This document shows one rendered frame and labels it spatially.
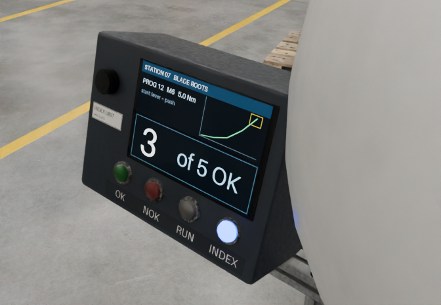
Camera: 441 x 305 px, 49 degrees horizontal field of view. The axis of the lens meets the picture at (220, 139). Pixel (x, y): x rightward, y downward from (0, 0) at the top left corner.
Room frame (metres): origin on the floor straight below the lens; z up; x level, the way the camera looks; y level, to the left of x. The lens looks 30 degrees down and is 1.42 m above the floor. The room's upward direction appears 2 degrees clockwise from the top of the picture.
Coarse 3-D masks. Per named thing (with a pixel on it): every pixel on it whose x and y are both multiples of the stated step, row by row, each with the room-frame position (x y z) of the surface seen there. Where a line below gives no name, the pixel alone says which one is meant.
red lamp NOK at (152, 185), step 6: (150, 180) 0.42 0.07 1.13; (156, 180) 0.42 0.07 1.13; (144, 186) 0.43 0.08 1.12; (150, 186) 0.42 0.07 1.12; (156, 186) 0.41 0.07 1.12; (162, 186) 0.42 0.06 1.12; (150, 192) 0.41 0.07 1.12; (156, 192) 0.41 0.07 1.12; (162, 192) 0.41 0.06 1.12; (150, 198) 0.41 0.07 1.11; (156, 198) 0.41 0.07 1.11; (162, 198) 0.41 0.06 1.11
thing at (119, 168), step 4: (116, 164) 0.46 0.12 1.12; (120, 164) 0.45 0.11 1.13; (124, 164) 0.45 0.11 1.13; (116, 168) 0.45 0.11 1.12; (120, 168) 0.45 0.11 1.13; (124, 168) 0.45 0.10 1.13; (128, 168) 0.45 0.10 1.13; (116, 172) 0.45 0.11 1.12; (120, 172) 0.44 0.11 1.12; (124, 172) 0.44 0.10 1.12; (128, 172) 0.44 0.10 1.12; (116, 176) 0.44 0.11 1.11; (120, 176) 0.44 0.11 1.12; (124, 176) 0.44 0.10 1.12; (128, 176) 0.44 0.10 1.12; (120, 180) 0.44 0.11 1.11; (124, 180) 0.44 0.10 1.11; (128, 180) 0.44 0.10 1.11
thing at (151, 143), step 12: (144, 120) 0.45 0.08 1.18; (144, 132) 0.45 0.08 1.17; (156, 132) 0.44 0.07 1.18; (168, 132) 0.43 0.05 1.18; (132, 144) 0.45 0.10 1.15; (144, 144) 0.44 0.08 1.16; (156, 144) 0.43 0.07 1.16; (132, 156) 0.45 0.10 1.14; (144, 156) 0.44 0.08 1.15; (156, 156) 0.43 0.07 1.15; (156, 168) 0.43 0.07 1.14
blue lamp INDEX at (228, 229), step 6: (222, 222) 0.36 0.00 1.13; (228, 222) 0.36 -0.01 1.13; (234, 222) 0.36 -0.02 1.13; (222, 228) 0.35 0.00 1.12; (228, 228) 0.35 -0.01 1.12; (234, 228) 0.35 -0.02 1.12; (222, 234) 0.35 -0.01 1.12; (228, 234) 0.35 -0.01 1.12; (234, 234) 0.35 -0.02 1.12; (222, 240) 0.35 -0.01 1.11; (228, 240) 0.35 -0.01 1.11; (234, 240) 0.35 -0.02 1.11
